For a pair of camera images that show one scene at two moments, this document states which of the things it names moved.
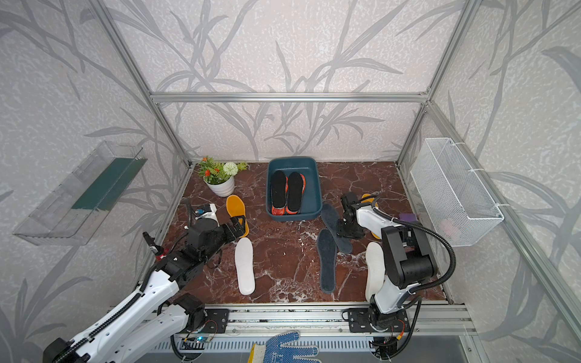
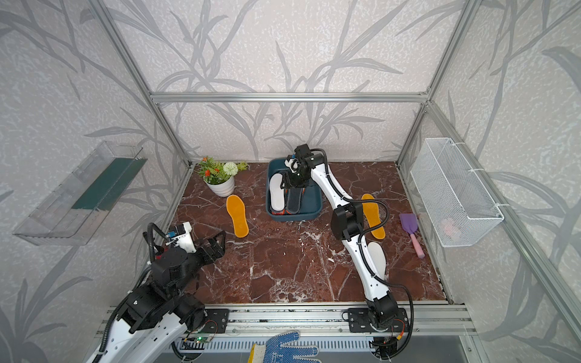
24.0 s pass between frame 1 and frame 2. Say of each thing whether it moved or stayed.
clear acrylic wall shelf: stayed
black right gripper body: moved
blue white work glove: stayed
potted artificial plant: stayed
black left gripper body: moved
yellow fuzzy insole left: stayed
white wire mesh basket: stayed
